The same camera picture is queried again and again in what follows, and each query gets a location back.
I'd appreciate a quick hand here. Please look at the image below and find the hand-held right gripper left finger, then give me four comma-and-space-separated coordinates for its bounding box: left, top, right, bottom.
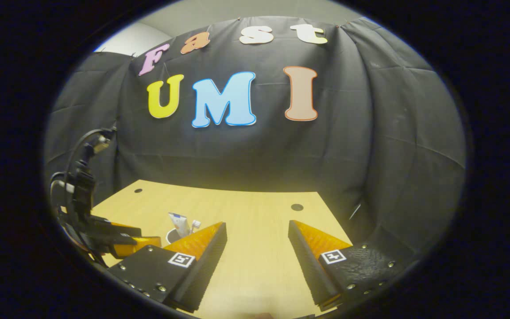
107, 222, 228, 313

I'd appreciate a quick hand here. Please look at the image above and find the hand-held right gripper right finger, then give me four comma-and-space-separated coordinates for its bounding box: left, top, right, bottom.
288, 220, 415, 311

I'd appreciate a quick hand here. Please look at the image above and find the white toothpaste tube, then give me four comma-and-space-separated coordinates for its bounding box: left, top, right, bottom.
168, 212, 191, 238

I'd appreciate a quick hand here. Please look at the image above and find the light wooden desktop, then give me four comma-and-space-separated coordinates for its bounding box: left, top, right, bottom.
89, 179, 355, 319

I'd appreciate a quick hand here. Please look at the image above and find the black backdrop cloth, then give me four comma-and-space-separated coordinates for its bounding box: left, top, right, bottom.
45, 16, 467, 262

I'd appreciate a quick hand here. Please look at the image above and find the black cable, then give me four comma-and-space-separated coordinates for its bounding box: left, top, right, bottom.
62, 127, 117, 178

